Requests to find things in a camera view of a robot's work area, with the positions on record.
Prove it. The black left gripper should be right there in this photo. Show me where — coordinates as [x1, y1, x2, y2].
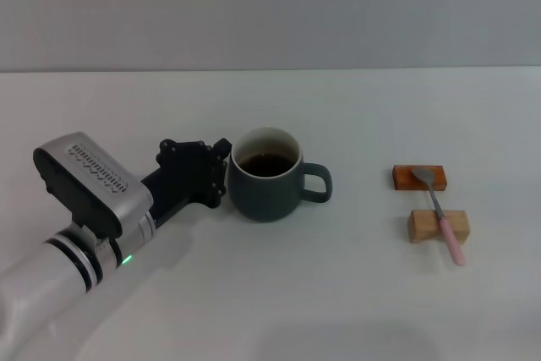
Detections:
[141, 137, 232, 227]

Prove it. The dark grey ceramic coffee mug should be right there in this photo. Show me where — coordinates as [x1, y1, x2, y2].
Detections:
[227, 126, 333, 223]

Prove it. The pink handled metal spoon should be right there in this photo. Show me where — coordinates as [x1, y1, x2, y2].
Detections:
[412, 167, 467, 268]

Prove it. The dark brown wooden block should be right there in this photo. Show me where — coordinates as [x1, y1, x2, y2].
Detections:
[389, 164, 448, 193]

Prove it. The light wooden arch block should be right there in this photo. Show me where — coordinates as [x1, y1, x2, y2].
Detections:
[407, 209, 471, 247]

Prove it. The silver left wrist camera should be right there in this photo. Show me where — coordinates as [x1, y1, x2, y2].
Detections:
[32, 132, 154, 240]

